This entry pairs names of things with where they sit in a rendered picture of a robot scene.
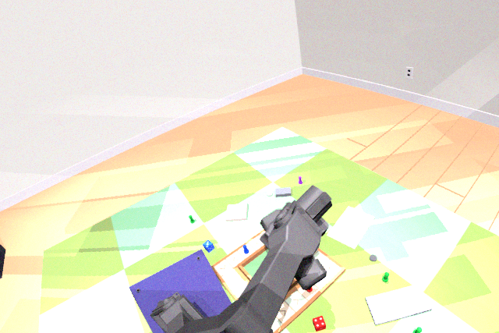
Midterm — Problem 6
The blue die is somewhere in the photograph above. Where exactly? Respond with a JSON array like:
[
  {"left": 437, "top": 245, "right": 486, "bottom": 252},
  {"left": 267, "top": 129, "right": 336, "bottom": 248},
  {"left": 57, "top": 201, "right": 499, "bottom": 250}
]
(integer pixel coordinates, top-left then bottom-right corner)
[{"left": 203, "top": 240, "right": 214, "bottom": 252}]

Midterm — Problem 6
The orange board border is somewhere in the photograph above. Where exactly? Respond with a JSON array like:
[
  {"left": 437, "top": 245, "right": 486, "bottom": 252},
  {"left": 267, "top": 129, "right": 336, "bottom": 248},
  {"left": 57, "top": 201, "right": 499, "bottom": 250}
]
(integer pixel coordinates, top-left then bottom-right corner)
[{"left": 211, "top": 229, "right": 346, "bottom": 333}]

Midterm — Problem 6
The red die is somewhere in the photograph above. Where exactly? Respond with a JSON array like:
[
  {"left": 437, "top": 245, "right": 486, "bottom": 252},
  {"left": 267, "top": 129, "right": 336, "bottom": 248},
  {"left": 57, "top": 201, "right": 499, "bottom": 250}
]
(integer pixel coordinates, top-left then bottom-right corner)
[{"left": 313, "top": 316, "right": 326, "bottom": 331}]

